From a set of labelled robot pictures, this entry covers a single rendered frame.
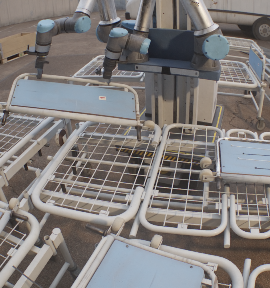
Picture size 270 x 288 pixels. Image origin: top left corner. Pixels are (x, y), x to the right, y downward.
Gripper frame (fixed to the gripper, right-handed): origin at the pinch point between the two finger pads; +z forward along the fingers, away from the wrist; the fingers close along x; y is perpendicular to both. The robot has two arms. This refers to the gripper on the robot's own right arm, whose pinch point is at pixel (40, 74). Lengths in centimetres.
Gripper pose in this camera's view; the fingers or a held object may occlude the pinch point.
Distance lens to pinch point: 161.3
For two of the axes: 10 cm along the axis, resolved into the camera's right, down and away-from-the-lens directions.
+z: -2.7, 6.6, 7.0
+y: 9.6, 1.1, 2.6
